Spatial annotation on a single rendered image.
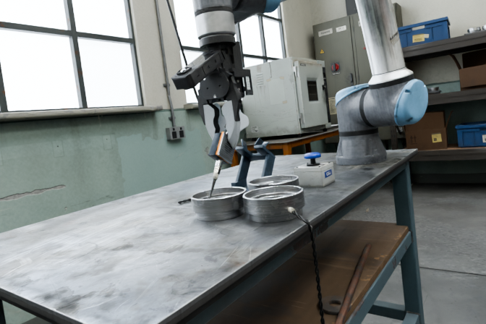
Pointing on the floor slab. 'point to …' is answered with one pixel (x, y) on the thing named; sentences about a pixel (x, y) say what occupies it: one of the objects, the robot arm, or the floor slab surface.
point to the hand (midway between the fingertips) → (223, 142)
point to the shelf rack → (414, 53)
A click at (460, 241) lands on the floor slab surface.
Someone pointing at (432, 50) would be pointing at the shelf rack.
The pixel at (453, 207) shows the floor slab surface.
